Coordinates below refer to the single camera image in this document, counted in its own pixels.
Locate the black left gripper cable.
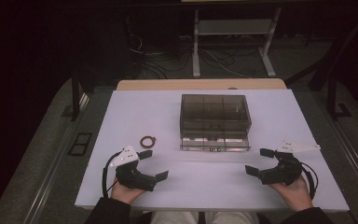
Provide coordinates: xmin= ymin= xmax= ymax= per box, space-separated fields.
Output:
xmin=102 ymin=149 xmax=125 ymax=199

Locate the wooden table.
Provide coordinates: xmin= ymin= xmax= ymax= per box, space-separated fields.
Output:
xmin=116 ymin=77 xmax=288 ymax=91

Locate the metal floor rail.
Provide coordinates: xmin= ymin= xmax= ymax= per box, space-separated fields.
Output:
xmin=21 ymin=92 xmax=91 ymax=224
xmin=316 ymin=102 xmax=358 ymax=202

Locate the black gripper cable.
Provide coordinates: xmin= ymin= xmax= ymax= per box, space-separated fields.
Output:
xmin=102 ymin=149 xmax=125 ymax=199
xmin=299 ymin=161 xmax=320 ymax=201

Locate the person's right hand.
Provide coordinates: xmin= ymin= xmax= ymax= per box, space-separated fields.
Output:
xmin=268 ymin=175 xmax=314 ymax=213

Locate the transparent smoky drawer box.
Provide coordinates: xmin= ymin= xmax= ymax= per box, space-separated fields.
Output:
xmin=179 ymin=93 xmax=253 ymax=153

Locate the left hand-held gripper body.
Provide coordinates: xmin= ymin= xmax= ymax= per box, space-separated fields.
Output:
xmin=107 ymin=145 xmax=158 ymax=192

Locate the person's left hand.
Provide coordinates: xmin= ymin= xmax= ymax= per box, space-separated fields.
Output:
xmin=110 ymin=176 xmax=147 ymax=205

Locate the brown ring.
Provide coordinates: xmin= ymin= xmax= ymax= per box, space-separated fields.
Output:
xmin=139 ymin=135 xmax=157 ymax=149

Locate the white metal stand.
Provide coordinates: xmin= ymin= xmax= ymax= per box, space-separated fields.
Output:
xmin=191 ymin=7 xmax=282 ymax=78

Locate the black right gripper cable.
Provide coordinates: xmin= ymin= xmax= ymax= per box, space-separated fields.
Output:
xmin=299 ymin=161 xmax=320 ymax=201

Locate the black stand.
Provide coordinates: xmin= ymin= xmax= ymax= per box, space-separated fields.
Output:
xmin=283 ymin=8 xmax=358 ymax=122
xmin=60 ymin=68 xmax=90 ymax=122

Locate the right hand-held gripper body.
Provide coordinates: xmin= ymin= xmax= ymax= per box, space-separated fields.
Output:
xmin=258 ymin=140 xmax=322 ymax=188

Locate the tangle of floor cables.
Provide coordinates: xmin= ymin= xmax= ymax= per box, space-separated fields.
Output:
xmin=126 ymin=33 xmax=254 ymax=79

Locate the white table board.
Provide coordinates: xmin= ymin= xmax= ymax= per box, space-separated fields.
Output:
xmin=74 ymin=89 xmax=351 ymax=213

